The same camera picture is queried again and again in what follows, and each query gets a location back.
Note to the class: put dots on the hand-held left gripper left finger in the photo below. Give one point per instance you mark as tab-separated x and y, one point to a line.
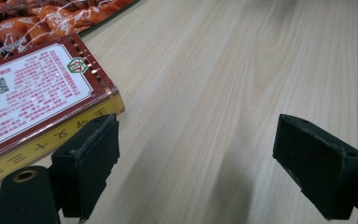
87	161

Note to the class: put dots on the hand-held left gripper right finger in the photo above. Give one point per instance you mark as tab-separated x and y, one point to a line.
320	168

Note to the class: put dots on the small yellow box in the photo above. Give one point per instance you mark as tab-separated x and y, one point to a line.
28	87

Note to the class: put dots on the green and gold snack packet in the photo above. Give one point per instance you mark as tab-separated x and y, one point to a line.
59	15

